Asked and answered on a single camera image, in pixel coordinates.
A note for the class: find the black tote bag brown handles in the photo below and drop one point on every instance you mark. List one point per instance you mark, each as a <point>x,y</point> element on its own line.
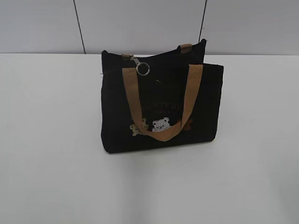
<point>165,100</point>

